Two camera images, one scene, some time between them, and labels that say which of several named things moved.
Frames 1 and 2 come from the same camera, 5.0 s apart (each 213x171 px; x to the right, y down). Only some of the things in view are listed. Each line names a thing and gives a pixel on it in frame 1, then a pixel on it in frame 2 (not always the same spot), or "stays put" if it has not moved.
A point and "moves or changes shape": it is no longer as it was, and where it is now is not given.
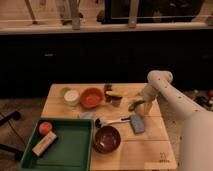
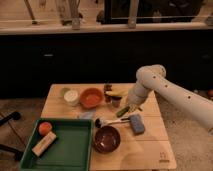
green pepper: (132, 106) moves or changes shape
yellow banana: (113, 93) stays put
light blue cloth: (88, 115) stays put
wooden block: (44, 143) stays put
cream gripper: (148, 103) to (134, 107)
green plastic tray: (70, 151) stays put
